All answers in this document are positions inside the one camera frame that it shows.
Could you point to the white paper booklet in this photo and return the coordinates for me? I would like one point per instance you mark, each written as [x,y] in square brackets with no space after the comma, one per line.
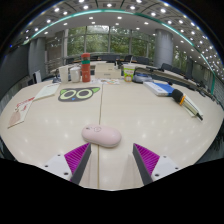
[47,91]

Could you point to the green-white paper cup with straw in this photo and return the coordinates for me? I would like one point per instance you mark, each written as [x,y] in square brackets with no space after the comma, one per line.
[129,73]

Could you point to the white standing appliance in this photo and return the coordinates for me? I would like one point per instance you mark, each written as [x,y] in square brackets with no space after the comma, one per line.
[37,76]

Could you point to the black handheld microphone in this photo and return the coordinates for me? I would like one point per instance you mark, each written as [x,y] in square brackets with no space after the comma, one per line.
[177,95]

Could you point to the red thermos bottle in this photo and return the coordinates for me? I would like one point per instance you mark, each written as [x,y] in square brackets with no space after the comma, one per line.
[86,70]

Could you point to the white paper cup stack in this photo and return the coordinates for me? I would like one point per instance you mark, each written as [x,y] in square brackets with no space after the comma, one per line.
[63,74]

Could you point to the dark office chairs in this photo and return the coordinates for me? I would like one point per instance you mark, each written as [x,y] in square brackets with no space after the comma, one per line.
[143,60]

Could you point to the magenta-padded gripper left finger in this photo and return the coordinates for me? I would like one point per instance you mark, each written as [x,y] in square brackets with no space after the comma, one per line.
[60,165]

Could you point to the cat-face mouse pad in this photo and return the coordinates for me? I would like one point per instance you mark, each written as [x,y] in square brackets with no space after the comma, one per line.
[78,94]

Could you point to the white lidded mug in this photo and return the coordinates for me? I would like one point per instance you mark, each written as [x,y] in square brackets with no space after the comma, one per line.
[75,74]

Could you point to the colourful sticker sheet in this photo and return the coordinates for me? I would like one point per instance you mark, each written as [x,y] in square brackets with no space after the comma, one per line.
[106,81]

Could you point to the ceiling lights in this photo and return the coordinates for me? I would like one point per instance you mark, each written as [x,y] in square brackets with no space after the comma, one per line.
[109,5]

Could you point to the pink computer mouse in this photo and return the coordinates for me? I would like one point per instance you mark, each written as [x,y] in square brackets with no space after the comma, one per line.
[101,136]

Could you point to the curved conference table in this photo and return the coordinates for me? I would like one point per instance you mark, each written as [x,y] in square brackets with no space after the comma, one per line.
[173,77]

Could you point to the beige cardboard box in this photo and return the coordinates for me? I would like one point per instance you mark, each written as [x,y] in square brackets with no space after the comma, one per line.
[107,71]

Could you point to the blue-white book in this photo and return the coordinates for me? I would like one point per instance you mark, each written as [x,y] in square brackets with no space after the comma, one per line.
[160,89]

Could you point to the red-white brochure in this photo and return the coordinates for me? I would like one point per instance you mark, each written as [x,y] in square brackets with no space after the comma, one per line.
[20,112]

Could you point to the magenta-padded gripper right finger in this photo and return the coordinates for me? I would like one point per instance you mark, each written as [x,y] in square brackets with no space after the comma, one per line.
[163,165]

